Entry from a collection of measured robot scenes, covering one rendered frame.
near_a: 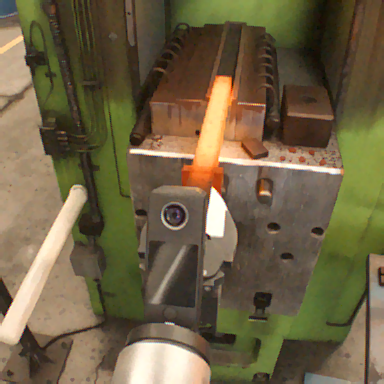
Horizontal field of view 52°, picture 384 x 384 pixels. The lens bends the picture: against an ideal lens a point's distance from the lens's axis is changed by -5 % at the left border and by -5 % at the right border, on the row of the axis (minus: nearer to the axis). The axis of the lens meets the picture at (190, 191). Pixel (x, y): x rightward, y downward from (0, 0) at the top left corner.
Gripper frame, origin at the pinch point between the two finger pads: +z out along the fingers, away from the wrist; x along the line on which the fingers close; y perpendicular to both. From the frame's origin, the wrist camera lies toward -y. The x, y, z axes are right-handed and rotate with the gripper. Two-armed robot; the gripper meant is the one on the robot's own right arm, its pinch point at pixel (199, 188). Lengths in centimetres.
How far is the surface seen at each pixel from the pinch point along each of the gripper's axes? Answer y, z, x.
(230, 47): 2, 54, 0
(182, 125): 8.0, 27.5, -6.8
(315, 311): 81, 44, 32
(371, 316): 33.3, 8.8, 30.6
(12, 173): 97, 121, -119
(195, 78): 2.5, 36.0, -5.7
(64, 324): 101, 39, -55
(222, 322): 62, 24, 3
